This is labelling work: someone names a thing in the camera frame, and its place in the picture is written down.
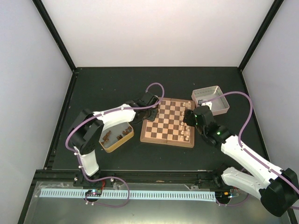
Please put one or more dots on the black frame post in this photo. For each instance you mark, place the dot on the black frame post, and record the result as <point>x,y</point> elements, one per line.
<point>52,29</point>
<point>260,33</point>

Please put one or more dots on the white slotted cable duct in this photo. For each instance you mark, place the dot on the white slotted cable duct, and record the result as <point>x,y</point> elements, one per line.
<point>206,196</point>

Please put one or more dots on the left controller board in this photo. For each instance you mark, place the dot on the left controller board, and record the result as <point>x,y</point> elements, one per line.
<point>93,192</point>

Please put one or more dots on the black frame post left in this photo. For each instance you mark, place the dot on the black frame post left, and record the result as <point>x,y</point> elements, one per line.
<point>52,29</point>

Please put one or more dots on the pink metal tin tray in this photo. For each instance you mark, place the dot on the pink metal tin tray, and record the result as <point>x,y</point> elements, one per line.
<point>212,93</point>

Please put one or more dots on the yellow bear tin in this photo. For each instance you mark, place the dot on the yellow bear tin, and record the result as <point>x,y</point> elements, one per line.
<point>110,147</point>

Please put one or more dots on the right controller board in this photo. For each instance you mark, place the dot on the right controller board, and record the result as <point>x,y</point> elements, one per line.
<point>226,194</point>

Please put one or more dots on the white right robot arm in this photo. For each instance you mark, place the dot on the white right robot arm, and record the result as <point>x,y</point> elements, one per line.
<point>277,189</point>

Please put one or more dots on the black mounting rail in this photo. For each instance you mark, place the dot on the black mounting rail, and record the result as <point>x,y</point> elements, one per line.
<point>202,179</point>

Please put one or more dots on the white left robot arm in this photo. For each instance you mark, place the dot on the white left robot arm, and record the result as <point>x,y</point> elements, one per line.
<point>88,127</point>

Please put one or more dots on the black frame post right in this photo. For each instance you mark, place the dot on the black frame post right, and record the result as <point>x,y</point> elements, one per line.
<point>260,33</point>

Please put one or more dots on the controller board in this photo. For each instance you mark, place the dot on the controller board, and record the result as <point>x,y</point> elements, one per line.
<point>93,192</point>
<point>226,194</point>

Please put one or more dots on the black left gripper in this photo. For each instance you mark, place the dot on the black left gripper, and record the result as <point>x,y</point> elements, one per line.
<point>152,117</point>

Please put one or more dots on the wooden folding chess board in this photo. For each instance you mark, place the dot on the wooden folding chess board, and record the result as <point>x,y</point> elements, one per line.
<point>165,129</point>

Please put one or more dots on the dark pieces in tin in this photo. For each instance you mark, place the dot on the dark pieces in tin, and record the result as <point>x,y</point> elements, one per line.
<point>115,133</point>

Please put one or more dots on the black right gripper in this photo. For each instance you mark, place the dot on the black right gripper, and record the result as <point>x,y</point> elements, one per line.
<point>188,117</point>

